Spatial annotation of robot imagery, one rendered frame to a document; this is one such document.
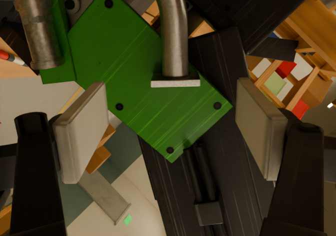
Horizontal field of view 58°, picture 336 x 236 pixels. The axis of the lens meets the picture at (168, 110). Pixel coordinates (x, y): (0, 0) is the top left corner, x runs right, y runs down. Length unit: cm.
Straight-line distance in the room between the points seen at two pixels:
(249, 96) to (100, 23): 25
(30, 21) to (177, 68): 16
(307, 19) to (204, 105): 81
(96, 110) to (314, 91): 431
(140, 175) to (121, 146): 118
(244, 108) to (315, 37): 99
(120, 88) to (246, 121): 24
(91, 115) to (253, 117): 8
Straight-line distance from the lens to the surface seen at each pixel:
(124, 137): 1050
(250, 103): 16
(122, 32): 37
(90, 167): 735
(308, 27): 115
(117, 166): 1094
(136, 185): 1094
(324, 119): 985
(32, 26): 36
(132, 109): 39
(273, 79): 399
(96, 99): 17
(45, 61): 36
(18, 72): 79
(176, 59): 33
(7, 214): 687
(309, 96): 440
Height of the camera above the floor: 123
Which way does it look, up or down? 2 degrees down
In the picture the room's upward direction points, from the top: 136 degrees clockwise
